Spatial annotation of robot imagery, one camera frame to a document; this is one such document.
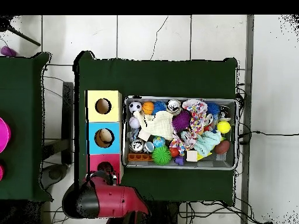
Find clear mesh bin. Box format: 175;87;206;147
123;96;239;170

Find blue spiky ball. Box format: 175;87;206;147
207;102;221;117

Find green cloth side table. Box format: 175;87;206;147
0;51;53;203

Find colourful patterned cloth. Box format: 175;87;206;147
169;97;212;154

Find wooden box with three holes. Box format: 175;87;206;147
85;89;123;185

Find black floor cable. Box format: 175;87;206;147
237;130;299;140

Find plain wooden cube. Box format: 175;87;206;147
186;149;199;162

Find yellow ball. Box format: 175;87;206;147
217;120;232;134

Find light teal knitted cloth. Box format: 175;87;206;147
193;130;223;158

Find purple plastic cup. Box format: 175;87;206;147
0;45;17;58

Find cream knitted cloth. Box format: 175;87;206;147
134;110;178;142

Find small orange basketball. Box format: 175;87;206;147
142;101;155;116

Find purple spiky ball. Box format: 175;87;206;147
172;110;192;132

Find small soccer ball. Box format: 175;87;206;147
128;100;143;114

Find pink round container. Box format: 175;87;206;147
0;116;12;154

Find orange toy block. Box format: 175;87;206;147
127;153;153;162

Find dark red ball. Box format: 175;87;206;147
214;139;231;156

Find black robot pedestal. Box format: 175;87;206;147
149;200;187;224

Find green fuzzy toy with eyes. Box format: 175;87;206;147
151;145;173;166

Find black tripod leg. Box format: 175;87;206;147
0;16;42;47

